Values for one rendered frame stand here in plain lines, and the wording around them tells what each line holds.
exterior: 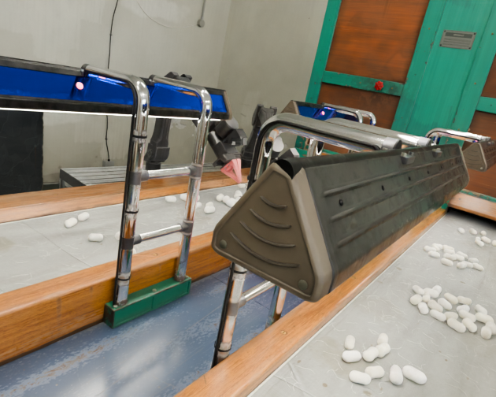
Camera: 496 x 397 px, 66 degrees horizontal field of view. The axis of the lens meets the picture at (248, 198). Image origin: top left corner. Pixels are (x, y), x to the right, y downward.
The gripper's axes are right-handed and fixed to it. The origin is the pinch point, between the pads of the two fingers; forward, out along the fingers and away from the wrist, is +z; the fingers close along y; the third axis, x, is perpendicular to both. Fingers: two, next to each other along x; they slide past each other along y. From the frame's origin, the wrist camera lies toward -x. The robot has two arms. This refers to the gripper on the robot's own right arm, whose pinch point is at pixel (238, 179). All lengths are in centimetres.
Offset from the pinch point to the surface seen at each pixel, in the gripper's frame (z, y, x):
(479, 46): -6, 87, -79
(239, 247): 32, -88, -59
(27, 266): 11, -74, 0
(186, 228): 18, -51, -19
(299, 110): -9.0, 11.7, -27.5
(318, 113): -8.9, 26.1, -27.5
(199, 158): 8, -51, -30
